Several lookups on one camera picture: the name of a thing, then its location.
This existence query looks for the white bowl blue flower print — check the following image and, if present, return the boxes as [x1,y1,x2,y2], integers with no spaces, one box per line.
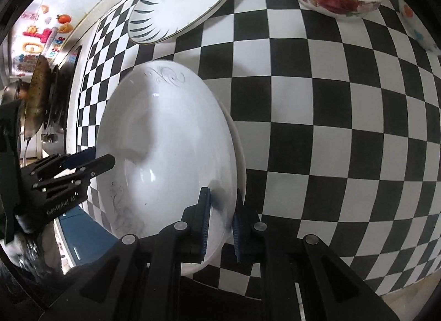
[398,0,441,56]

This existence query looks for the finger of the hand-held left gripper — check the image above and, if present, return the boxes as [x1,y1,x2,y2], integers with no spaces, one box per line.
[31,154,116,191]
[33,147,98,179]

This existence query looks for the blue cabinet front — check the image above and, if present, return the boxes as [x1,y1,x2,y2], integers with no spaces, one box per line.
[55,204,119,268]

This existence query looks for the plain white plate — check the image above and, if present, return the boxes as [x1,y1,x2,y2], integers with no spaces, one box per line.
[217,100,248,204]

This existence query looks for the brown crusted frying pan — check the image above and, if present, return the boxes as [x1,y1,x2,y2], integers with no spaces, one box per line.
[23,55,53,140]

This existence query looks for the steel pot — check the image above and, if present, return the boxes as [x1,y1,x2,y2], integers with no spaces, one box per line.
[0,80,26,104]

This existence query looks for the black pan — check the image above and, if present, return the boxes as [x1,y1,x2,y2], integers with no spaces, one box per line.
[46,45,83,135]

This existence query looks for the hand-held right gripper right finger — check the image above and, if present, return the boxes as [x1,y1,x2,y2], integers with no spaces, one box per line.
[232,192,400,321]

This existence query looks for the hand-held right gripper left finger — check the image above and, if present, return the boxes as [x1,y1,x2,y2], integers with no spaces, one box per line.
[38,187,211,321]

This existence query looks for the black white checkered tablecloth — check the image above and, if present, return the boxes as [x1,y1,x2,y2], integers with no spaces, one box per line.
[76,0,441,301]

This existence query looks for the white plate leaf pattern rim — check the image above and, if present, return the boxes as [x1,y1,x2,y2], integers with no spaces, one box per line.
[127,0,238,45]

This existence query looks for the colourful wall stickers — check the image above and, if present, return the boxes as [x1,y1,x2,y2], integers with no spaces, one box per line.
[10,4,74,78]

